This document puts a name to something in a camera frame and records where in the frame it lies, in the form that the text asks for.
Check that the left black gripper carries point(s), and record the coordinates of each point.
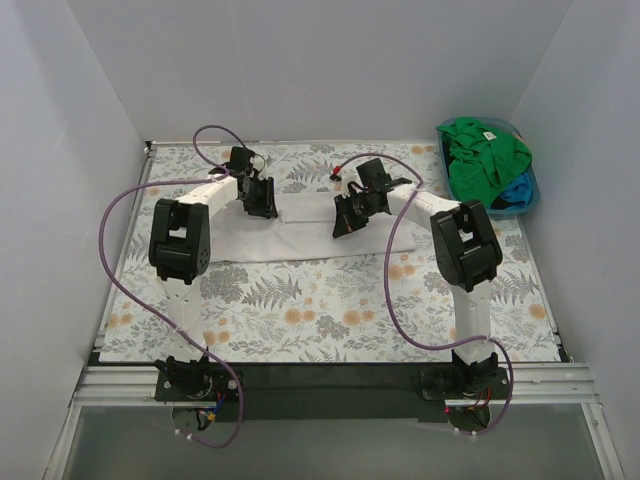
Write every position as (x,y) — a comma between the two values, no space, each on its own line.
(265,195)

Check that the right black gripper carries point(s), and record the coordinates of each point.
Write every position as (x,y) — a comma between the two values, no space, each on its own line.
(347,213)

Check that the white t-shirt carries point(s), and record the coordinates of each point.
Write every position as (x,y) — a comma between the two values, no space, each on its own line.
(302,231)

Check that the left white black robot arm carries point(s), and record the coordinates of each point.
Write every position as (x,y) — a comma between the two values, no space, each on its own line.
(180,250)

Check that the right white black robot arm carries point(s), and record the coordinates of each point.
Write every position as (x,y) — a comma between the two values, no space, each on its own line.
(467,255)

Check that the floral patterned tablecloth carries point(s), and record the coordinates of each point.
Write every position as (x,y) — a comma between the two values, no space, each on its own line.
(354,309)

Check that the green t-shirt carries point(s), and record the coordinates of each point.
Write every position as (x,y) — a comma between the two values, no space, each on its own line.
(485,160)

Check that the blue plastic laundry basket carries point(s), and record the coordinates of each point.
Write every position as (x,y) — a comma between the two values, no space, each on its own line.
(503,126)

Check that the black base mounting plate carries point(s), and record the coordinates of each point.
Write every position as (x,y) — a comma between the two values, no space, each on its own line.
(329,391)

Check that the blue t-shirt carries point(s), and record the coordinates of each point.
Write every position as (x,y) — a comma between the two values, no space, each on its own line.
(517,195)

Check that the aluminium frame rail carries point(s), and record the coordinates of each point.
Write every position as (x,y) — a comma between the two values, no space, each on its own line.
(535,383)

